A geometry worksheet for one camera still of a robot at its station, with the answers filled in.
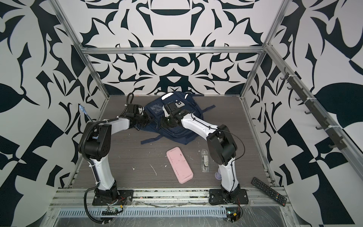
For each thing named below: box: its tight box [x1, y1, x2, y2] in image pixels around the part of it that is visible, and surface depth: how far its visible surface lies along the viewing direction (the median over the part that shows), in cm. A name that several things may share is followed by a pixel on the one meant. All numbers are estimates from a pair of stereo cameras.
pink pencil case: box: [166, 146, 194, 184], surface depth 85 cm
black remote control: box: [250, 176, 288, 207], surface depth 77 cm
